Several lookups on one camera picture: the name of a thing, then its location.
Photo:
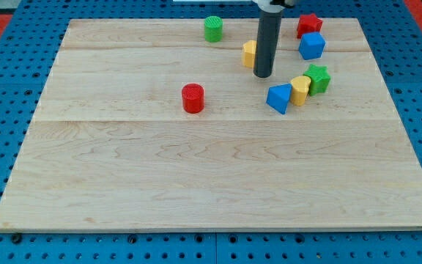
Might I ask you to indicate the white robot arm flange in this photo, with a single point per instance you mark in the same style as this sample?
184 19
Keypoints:
275 6

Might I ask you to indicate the blue triangle block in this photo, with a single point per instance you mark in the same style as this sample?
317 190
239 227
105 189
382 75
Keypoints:
278 97

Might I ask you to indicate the yellow heart block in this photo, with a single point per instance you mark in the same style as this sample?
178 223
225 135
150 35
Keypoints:
300 88

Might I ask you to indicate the green star block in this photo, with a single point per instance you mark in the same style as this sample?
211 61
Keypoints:
320 79

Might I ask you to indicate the red star block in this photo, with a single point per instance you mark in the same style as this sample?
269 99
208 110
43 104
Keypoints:
307 24

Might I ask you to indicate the red cylinder block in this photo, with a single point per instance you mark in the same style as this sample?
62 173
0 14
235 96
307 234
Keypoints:
193 98

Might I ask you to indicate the yellow hexagon block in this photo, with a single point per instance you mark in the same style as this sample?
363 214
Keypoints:
248 53

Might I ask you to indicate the light wooden board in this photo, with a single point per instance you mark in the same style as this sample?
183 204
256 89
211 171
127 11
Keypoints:
110 149

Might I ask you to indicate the green cylinder block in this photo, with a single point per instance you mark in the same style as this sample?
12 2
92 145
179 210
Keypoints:
213 29

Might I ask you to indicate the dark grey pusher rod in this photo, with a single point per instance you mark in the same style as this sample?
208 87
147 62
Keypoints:
266 44

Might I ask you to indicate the blue cube block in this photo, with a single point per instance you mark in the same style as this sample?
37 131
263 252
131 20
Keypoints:
311 45

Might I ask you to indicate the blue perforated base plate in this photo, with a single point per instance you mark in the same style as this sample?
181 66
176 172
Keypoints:
28 48

